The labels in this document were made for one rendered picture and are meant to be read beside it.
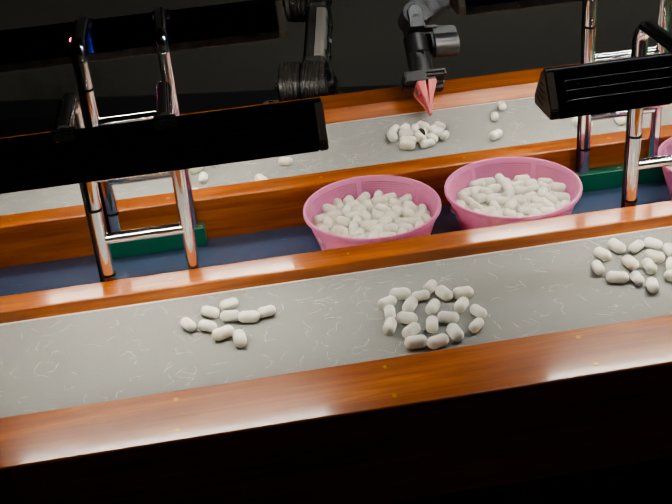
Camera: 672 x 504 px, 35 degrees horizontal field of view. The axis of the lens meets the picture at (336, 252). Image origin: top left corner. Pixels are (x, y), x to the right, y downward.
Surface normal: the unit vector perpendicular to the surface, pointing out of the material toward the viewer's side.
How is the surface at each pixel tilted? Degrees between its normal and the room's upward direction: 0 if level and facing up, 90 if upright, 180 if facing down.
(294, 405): 0
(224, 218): 90
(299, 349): 0
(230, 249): 0
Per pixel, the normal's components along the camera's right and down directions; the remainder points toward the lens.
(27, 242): 0.15, 0.48
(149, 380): -0.07, -0.86
